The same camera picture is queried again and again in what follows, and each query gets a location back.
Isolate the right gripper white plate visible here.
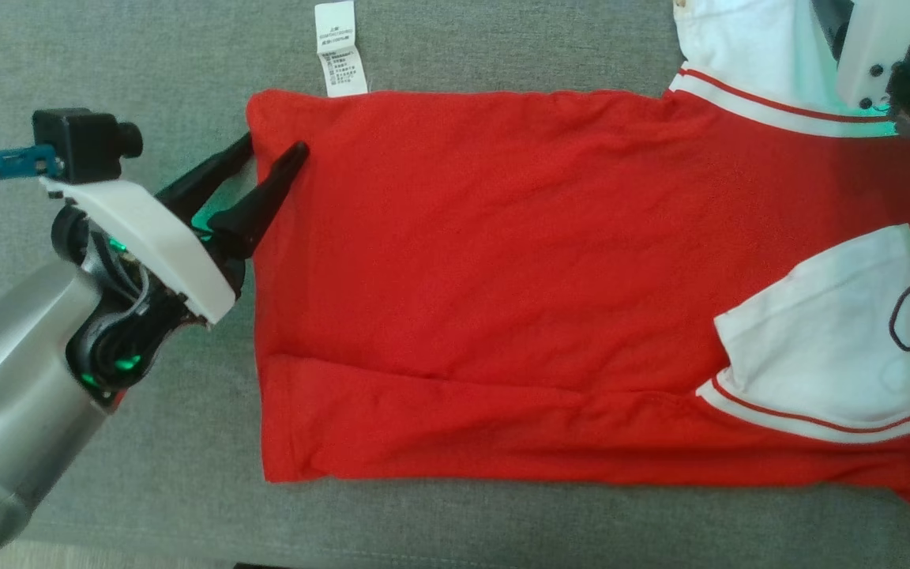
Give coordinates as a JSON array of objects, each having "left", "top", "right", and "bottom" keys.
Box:
[{"left": 836, "top": 0, "right": 910, "bottom": 165}]

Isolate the blue camera cable connector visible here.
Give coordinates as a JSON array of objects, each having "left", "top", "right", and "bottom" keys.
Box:
[{"left": 0, "top": 146, "right": 62, "bottom": 190}]

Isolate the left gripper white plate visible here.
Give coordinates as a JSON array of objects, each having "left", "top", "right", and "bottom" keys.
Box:
[{"left": 40, "top": 133, "right": 310, "bottom": 409}]

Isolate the red shirt with white sleeves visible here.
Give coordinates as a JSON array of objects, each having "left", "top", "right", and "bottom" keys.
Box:
[{"left": 246, "top": 0, "right": 910, "bottom": 504}]

